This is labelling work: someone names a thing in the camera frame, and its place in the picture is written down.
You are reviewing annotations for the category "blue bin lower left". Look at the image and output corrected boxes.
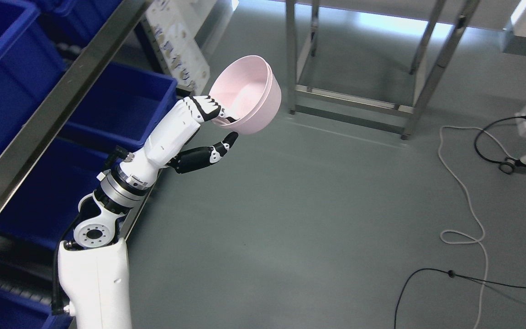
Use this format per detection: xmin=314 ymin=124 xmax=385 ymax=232
xmin=59 ymin=63 xmax=177 ymax=153

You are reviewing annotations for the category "pink bowl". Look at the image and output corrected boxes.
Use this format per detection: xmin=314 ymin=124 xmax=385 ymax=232
xmin=208 ymin=55 xmax=269 ymax=124
xmin=214 ymin=65 xmax=282 ymax=135

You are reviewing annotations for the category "steel shelf rack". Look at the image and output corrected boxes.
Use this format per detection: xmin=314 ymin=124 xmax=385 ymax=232
xmin=0 ymin=0 xmax=190 ymax=329

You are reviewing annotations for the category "blue bin lower centre-left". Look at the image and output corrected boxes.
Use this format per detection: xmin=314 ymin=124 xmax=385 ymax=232
xmin=0 ymin=137 xmax=122 ymax=252

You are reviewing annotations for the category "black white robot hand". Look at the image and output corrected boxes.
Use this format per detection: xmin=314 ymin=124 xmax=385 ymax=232
xmin=120 ymin=96 xmax=240 ymax=186

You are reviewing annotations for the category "blue bin upper left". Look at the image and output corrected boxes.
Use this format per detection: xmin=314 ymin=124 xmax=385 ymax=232
xmin=0 ymin=0 xmax=65 ymax=154

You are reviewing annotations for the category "steel table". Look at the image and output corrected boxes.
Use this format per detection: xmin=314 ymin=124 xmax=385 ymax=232
xmin=285 ymin=0 xmax=482 ymax=141

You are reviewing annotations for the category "black power cable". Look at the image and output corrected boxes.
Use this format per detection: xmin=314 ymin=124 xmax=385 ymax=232
xmin=474 ymin=115 xmax=526 ymax=166

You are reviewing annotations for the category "white cable on floor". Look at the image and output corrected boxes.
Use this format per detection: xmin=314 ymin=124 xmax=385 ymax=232
xmin=437 ymin=126 xmax=519 ymax=329

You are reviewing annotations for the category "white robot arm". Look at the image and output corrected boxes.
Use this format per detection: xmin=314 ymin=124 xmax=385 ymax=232
xmin=51 ymin=146 xmax=172 ymax=329

